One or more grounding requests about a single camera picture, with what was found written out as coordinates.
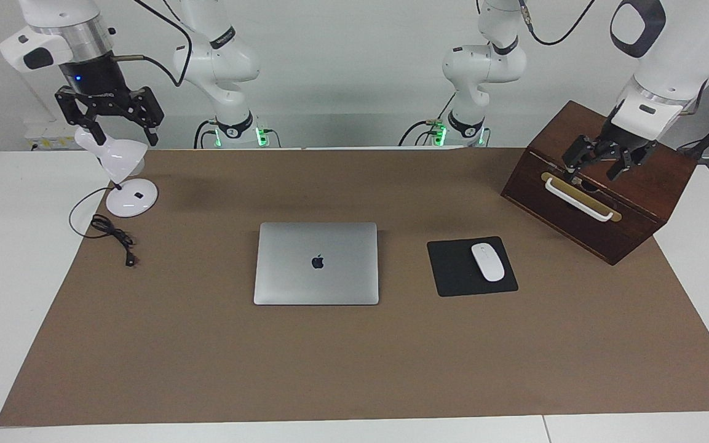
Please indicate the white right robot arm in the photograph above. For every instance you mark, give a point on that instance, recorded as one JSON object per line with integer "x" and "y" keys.
{"x": 219, "y": 61}

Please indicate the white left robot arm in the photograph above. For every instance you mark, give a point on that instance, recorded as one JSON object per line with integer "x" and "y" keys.
{"x": 674, "y": 55}

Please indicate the dark wooden box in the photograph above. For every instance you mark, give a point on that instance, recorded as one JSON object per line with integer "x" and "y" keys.
{"x": 637, "y": 203}

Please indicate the black mouse pad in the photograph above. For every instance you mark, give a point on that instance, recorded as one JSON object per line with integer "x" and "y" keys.
{"x": 452, "y": 271}

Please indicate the yellow labelled power strip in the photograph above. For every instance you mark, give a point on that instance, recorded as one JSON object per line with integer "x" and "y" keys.
{"x": 53, "y": 141}

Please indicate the white desk lamp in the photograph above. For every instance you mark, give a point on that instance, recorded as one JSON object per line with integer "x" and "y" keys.
{"x": 122, "y": 157}

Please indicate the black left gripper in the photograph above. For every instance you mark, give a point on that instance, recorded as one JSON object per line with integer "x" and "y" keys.
{"x": 628, "y": 141}

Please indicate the white computer mouse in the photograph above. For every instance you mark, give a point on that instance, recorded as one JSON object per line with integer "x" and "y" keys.
{"x": 487, "y": 261}

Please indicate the silver laptop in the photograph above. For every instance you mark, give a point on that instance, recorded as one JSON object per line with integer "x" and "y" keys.
{"x": 316, "y": 271}

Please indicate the brown table mat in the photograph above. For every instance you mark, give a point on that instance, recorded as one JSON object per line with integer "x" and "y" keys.
{"x": 354, "y": 363}

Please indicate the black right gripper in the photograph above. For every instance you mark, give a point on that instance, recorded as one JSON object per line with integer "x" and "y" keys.
{"x": 99, "y": 83}

